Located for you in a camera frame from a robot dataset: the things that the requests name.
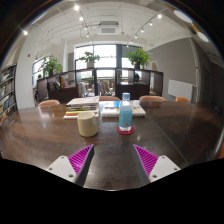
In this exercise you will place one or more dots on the small potted plant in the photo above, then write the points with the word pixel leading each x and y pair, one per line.
pixel 89 58

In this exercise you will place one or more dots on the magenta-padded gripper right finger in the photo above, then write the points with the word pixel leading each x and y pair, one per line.
pixel 160 166

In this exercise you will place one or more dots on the ceiling air conditioner unit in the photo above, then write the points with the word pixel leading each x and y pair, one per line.
pixel 108 29

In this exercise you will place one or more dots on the flat round red coaster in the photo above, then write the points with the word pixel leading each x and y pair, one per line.
pixel 126 132

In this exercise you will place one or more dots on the tall dark bookshelf with books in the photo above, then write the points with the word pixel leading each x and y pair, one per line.
pixel 7 90

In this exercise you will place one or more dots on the stack of books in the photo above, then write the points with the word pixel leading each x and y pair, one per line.
pixel 81 105

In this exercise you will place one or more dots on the ceiling lights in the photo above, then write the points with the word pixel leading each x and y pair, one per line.
pixel 182 16

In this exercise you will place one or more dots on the white wall radiator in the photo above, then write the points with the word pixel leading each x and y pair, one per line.
pixel 180 89

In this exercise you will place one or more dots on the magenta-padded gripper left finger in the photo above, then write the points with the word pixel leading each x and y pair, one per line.
pixel 65 166

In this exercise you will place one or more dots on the large bushy potted plant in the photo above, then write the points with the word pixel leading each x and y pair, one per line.
pixel 52 65

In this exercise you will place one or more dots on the tall leafy potted plant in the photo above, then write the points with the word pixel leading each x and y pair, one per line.
pixel 138 57

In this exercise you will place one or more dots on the clear blue-capped water bottle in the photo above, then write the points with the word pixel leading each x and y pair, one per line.
pixel 125 115

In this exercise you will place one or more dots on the orange chairs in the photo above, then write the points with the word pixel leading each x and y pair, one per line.
pixel 49 103

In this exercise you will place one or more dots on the cream ceramic cup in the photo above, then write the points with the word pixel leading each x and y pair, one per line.
pixel 87 125

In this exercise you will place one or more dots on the low dark shelf unit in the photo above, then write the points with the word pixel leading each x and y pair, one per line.
pixel 66 93

